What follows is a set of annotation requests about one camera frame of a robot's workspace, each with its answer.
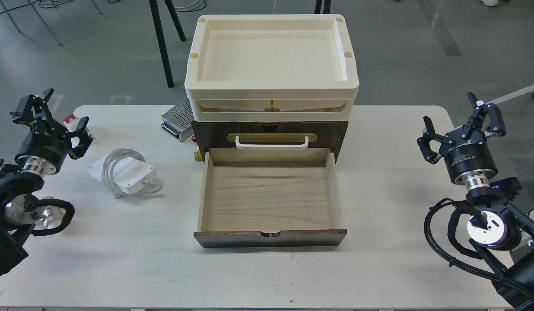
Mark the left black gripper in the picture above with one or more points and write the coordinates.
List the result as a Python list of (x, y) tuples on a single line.
[(48, 140)]

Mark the brass fitting beside cabinet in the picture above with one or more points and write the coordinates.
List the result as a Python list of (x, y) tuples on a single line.
[(198, 155)]

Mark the metal mesh power supply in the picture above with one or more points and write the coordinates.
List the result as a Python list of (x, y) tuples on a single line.
[(178, 119)]

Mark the white charger with cable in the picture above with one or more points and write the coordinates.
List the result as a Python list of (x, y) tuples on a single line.
[(126, 173)]

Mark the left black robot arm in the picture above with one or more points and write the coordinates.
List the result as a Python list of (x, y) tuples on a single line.
[(20, 209)]

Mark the white drawer handle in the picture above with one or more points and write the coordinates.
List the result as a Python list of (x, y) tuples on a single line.
[(284, 147)]

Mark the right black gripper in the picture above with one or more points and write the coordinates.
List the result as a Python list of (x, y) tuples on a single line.
[(468, 157)]

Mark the dark wooden cabinet body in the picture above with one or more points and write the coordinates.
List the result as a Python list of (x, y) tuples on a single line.
[(322, 134)]

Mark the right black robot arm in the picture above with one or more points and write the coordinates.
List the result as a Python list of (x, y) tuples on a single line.
[(485, 225)]

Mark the metal valve white cap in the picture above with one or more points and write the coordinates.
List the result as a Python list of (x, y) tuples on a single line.
[(50, 218)]

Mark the grey chair legs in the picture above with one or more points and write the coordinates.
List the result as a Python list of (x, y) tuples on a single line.
[(27, 19)]

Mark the black table leg right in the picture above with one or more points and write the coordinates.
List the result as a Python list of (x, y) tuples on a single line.
[(322, 7)]

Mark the red white small block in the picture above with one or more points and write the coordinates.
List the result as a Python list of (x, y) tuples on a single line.
[(71, 122)]

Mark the open wooden drawer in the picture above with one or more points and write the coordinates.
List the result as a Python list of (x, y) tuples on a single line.
[(260, 198)]

